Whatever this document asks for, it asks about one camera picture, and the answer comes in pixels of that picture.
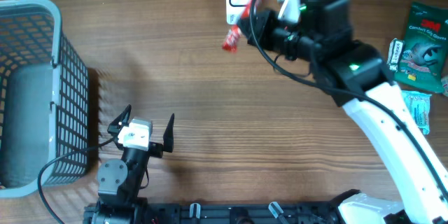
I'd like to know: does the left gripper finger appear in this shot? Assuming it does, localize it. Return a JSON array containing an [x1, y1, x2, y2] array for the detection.
[[108, 104, 132, 130], [163, 114, 175, 153]]

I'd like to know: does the red Nescafe coffee stick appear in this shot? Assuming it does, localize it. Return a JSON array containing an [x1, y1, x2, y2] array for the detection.
[[222, 0, 252, 53]]

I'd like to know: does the green white gum box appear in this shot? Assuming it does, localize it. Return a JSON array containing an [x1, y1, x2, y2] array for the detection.
[[387, 38, 405, 72]]

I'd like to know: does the green 3M gloves package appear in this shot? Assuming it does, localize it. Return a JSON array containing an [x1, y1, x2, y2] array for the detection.
[[395, 2, 447, 93]]

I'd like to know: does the teal wet wipes pack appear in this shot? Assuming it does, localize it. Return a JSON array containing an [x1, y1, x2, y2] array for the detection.
[[402, 90, 431, 135]]

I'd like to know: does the green lid jar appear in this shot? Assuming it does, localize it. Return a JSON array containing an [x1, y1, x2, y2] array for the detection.
[[441, 76, 448, 97]]

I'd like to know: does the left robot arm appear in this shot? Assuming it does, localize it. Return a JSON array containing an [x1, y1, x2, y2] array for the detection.
[[83, 105, 175, 224]]

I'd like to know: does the grey plastic shopping basket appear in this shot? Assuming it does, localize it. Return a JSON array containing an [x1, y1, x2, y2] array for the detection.
[[1, 0, 89, 198]]

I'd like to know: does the left camera cable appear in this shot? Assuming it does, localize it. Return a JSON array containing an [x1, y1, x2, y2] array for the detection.
[[36, 138, 116, 224]]

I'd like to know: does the camera cable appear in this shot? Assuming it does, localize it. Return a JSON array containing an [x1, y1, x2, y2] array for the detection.
[[36, 138, 116, 224], [248, 0, 448, 200]]

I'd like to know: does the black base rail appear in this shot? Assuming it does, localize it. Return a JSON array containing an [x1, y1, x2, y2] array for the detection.
[[83, 201, 342, 224]]

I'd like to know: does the right camera cable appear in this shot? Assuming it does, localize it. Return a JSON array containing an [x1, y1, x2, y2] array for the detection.
[[248, 0, 448, 200]]

